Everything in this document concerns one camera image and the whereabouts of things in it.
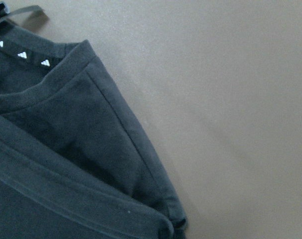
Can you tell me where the black t-shirt with logo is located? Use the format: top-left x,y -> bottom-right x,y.
0,1 -> 187,239

